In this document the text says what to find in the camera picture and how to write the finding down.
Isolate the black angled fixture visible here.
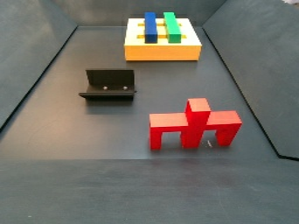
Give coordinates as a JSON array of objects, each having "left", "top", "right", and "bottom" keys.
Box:
[{"left": 79, "top": 69, "right": 136, "bottom": 101}]

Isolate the yellow slotted board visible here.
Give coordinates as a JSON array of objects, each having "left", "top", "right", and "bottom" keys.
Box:
[{"left": 124, "top": 18, "right": 202, "bottom": 61}]

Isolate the red three-legged block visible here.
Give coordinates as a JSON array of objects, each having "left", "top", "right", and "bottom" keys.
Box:
[{"left": 150, "top": 98, "right": 242, "bottom": 151}]

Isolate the green rectangular bar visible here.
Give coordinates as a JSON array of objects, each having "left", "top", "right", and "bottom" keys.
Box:
[{"left": 163, "top": 12, "right": 182, "bottom": 44}]

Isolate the blue rectangular bar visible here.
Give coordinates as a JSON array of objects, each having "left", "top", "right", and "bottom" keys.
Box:
[{"left": 144, "top": 12, "right": 158, "bottom": 44}]

